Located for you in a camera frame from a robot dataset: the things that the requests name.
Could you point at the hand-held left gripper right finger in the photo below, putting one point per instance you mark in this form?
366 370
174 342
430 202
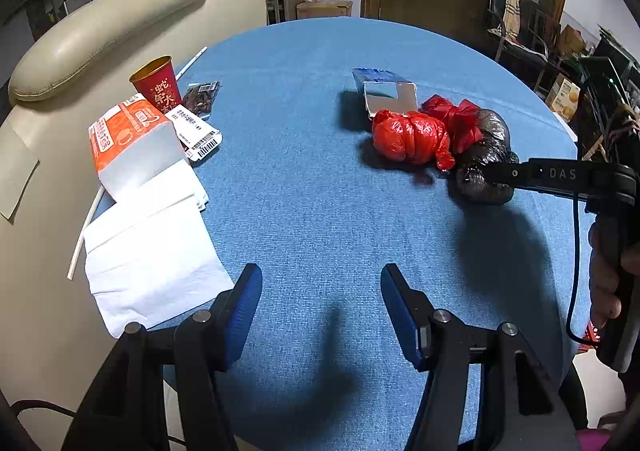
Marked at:
400 316

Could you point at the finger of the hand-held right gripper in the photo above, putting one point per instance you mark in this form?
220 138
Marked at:
500 173

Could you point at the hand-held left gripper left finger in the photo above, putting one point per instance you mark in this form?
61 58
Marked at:
245 311

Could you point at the black plastic bag red tie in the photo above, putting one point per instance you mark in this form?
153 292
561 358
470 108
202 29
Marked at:
492 131

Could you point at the knotted red plastic bag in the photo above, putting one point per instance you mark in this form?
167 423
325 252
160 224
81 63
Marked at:
405 138

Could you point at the blue and silver carton box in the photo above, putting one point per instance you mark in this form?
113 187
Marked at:
390 96

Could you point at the person's right hand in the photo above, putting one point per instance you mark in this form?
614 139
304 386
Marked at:
605 276

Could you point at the yellow printed carton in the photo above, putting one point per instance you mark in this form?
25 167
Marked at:
562 96

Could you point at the white tissue paper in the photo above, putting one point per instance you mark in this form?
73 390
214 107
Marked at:
150 271

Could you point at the black leather armchair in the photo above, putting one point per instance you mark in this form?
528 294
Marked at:
520 56

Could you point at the small brown cardboard box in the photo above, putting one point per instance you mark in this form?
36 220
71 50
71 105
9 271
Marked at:
570 38

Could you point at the dark wooden armchair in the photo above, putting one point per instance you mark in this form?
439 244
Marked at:
545 31

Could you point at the striped towel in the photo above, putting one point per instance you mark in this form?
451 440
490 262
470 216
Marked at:
511 11

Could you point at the blue tablecloth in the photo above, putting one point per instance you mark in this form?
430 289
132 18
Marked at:
300 156

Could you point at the white straw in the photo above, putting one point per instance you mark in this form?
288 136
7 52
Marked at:
82 241
192 62

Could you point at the white barcode carton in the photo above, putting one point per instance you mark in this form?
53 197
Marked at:
197 136

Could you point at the dark snack wrapper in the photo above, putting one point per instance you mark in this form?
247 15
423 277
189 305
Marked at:
200 98

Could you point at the pink cloth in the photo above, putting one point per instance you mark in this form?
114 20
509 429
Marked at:
595 442

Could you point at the red paper cup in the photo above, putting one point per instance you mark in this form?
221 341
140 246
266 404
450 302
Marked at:
157 86

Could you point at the cream leather sofa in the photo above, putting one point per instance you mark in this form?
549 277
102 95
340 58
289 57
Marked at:
100 31

